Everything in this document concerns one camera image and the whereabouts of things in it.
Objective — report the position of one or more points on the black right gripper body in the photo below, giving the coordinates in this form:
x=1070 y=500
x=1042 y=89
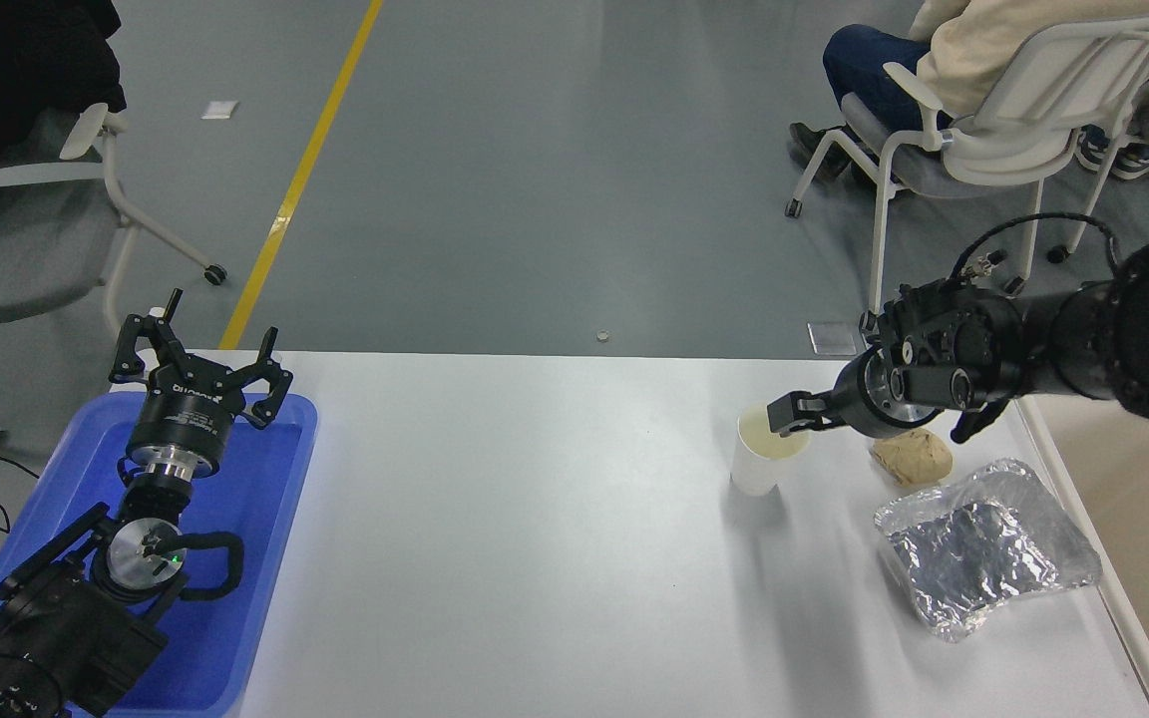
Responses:
x=859 y=394

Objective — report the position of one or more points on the white chair with grey seat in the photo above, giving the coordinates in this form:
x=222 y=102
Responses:
x=36 y=249

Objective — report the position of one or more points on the white paper scrap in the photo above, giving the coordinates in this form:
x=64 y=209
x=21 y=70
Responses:
x=220 y=111

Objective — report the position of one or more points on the large pale bin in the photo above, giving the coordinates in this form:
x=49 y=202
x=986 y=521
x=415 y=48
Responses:
x=1133 y=519

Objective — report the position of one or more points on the blue plastic tray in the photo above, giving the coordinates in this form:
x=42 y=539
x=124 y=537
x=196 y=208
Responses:
x=255 y=479

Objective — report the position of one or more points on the person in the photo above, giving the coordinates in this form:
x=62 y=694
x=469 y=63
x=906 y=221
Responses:
x=1138 y=160
x=973 y=40

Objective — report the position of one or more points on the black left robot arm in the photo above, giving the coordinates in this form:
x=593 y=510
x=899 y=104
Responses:
x=66 y=628

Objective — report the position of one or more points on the crumpled silver foil tray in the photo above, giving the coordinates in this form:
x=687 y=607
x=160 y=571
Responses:
x=983 y=548

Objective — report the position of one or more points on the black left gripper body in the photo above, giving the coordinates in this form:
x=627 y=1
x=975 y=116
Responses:
x=184 y=419

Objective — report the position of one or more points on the white paper cup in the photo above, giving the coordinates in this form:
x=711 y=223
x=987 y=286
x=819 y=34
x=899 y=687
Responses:
x=754 y=474

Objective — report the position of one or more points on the grey floor plate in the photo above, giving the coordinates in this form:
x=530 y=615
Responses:
x=832 y=339

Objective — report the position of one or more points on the black jacket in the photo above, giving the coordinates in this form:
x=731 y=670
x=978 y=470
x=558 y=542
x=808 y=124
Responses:
x=6 y=80

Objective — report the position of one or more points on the crumpled tan paper ball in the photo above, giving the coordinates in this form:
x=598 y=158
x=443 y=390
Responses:
x=914 y=461

